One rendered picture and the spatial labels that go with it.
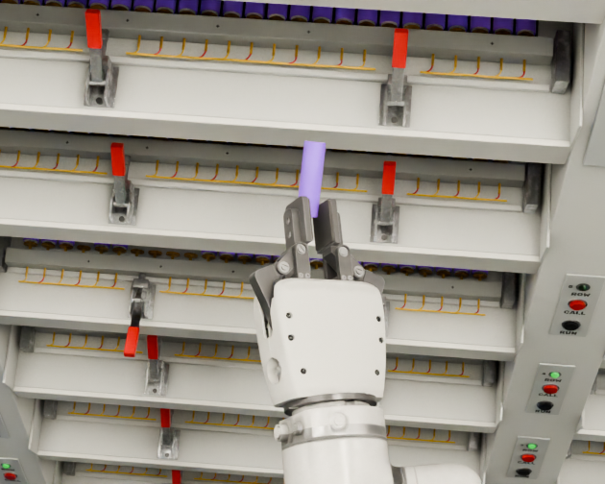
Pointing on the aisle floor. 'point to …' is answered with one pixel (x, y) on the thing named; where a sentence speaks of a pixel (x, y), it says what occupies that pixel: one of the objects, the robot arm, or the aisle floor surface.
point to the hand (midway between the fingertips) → (312, 225)
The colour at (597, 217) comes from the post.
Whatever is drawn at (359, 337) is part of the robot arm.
